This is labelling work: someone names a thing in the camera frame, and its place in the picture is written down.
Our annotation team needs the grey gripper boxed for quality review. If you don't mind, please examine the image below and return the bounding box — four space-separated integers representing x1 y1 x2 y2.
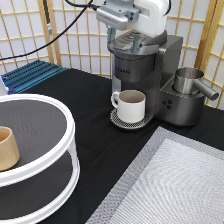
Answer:
96 3 140 54

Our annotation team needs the wooden shoji screen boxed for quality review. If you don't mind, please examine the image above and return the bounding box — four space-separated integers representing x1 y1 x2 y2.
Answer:
0 0 224 110

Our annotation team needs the white two-tier round shelf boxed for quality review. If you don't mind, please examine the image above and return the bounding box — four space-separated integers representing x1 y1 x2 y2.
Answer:
0 94 80 224

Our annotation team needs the grey woven placemat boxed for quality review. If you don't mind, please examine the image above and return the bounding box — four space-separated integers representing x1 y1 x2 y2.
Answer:
85 127 224 224

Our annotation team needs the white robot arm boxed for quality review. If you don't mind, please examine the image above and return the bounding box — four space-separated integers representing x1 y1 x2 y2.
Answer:
96 0 171 55

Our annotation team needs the blue ridged tray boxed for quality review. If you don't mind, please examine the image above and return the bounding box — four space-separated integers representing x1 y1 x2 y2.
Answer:
2 60 66 94

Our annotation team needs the grey coffee machine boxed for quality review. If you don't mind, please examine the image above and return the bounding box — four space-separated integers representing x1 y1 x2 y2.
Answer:
110 34 219 130

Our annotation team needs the black tablecloth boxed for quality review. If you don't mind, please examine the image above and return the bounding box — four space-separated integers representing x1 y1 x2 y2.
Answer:
28 69 224 224

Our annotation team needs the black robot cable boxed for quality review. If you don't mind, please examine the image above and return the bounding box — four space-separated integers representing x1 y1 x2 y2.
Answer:
0 0 98 62

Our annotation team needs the white ceramic mug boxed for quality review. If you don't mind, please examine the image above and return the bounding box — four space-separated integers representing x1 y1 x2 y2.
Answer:
111 90 146 123

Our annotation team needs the wooden cup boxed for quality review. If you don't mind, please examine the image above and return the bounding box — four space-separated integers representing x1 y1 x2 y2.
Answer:
0 126 20 171

